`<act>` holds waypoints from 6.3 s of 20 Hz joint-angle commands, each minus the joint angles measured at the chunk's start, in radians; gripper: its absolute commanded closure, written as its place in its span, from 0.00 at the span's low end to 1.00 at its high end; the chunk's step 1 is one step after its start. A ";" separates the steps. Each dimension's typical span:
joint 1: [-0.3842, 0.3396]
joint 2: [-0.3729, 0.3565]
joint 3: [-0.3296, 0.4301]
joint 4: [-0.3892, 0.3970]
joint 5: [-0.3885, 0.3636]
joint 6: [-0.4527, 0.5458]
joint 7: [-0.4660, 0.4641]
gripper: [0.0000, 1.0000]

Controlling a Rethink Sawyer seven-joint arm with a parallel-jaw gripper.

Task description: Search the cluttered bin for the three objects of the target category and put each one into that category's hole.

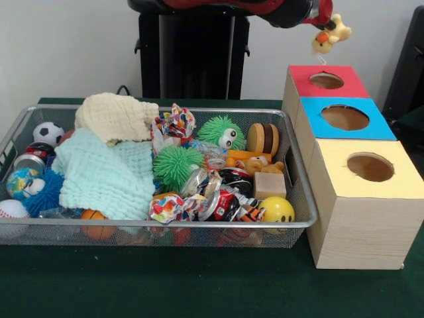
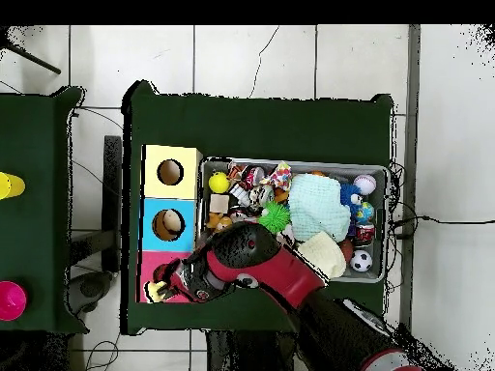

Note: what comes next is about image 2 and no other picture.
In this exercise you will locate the cream muslin cloth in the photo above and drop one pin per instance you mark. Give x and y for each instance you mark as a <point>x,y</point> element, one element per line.
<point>325,255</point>

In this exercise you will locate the pink plastic cup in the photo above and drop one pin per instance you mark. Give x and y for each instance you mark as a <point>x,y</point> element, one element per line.
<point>11,300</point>

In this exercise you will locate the pale mint muslin cloth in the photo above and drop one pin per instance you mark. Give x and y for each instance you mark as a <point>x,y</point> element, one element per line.
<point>317,205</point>

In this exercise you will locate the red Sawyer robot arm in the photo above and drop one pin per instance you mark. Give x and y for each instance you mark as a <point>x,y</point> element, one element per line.
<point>286,274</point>

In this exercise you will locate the beige round toy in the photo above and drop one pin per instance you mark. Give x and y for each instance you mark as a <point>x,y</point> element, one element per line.
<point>172,221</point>

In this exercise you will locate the yellow plush duck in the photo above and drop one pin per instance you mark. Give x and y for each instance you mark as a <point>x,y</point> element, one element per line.
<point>154,291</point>

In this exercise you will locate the yellow smiley ball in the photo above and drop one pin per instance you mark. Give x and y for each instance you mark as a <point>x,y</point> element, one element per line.
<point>219,182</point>

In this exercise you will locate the yellow plastic cup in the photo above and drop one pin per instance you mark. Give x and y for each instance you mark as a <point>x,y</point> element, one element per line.
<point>11,185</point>

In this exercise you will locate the small white baseball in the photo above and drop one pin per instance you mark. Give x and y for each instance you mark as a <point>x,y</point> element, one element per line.
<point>365,184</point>

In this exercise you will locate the green spiky toy with eyes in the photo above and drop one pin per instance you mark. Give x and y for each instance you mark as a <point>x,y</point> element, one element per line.
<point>274,218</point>

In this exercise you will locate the dark green side-table cloth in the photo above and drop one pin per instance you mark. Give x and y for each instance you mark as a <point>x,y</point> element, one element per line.
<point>38,232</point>

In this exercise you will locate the plain wooden cube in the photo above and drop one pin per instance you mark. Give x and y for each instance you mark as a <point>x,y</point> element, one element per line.
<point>219,203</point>

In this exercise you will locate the small soccer ball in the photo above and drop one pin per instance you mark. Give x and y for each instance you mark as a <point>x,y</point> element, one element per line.
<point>361,261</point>

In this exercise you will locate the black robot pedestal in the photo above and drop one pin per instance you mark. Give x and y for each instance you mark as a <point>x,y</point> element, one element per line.
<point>247,351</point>

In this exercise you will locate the red and black drink can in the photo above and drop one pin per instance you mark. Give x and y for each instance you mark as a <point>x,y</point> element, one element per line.
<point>364,234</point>

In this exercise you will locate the small globe ball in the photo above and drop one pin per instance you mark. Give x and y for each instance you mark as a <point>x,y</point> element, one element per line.
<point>365,212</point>

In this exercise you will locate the wooden box with three holes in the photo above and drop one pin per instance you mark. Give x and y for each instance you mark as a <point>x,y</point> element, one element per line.
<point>154,185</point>

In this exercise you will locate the shallow clear mesh bin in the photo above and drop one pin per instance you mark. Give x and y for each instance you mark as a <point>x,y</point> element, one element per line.
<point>340,165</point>

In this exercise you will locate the black tripod leg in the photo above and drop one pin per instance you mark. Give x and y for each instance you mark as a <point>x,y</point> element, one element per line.
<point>34,62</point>

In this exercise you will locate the blue spiky toy with eyes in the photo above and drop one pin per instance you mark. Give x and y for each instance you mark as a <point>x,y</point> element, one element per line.
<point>349,197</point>

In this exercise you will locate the dark green table cloth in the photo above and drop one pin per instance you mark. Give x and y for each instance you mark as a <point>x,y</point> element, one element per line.
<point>251,127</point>

